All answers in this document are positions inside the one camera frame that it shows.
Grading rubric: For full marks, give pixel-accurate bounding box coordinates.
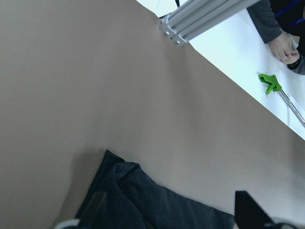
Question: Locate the operator hand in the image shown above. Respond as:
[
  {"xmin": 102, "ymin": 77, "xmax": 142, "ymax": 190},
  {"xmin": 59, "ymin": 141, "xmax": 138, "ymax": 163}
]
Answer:
[{"xmin": 268, "ymin": 32, "xmax": 294, "ymax": 64}]

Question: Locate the black t-shirt with logo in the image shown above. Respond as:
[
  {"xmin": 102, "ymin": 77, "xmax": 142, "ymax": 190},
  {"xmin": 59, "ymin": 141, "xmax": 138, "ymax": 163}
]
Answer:
[{"xmin": 75, "ymin": 150, "xmax": 235, "ymax": 229}]

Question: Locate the green handled grabber stick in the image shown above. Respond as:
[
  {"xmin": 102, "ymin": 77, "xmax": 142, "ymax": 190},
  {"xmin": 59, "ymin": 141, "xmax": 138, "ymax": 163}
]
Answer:
[{"xmin": 258, "ymin": 73, "xmax": 305, "ymax": 127}]

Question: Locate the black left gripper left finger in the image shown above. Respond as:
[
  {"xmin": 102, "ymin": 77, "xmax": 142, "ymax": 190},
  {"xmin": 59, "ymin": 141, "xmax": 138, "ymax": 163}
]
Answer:
[{"xmin": 76, "ymin": 192, "xmax": 106, "ymax": 229}]

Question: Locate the seated operator in black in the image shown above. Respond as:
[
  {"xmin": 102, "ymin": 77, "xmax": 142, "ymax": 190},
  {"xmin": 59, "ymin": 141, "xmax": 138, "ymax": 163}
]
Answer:
[{"xmin": 247, "ymin": 0, "xmax": 305, "ymax": 75}]

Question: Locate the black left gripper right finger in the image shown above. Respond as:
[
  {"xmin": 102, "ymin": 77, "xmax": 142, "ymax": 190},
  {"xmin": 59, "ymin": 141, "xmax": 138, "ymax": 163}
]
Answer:
[{"xmin": 234, "ymin": 191, "xmax": 274, "ymax": 229}]

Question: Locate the aluminium frame post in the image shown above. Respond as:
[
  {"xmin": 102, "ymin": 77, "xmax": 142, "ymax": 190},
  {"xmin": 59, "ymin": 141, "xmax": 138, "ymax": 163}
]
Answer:
[{"xmin": 160, "ymin": 0, "xmax": 257, "ymax": 46}]

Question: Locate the operator second hand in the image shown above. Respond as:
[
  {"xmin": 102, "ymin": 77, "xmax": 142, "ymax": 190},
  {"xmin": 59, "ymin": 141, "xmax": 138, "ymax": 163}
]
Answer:
[{"xmin": 284, "ymin": 49, "xmax": 300, "ymax": 64}]

